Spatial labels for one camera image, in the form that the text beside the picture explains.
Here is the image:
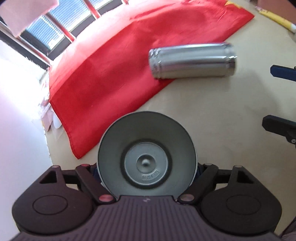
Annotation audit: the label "pink paw print cup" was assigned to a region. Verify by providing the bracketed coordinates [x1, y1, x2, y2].
[96, 111, 198, 198]

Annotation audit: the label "yellow tube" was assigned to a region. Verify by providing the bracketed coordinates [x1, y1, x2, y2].
[255, 6, 296, 34]

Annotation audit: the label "stainless steel cylinder flask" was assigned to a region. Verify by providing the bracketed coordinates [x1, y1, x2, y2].
[148, 43, 237, 79]

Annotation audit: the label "red flag cloth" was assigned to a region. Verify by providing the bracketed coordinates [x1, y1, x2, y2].
[49, 1, 253, 159]

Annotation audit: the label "pink children's trousers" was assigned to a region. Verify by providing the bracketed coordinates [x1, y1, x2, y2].
[1, 0, 59, 37]

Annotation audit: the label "steel window guard rail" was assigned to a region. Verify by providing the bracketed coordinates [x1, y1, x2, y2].
[1, 1, 129, 69]

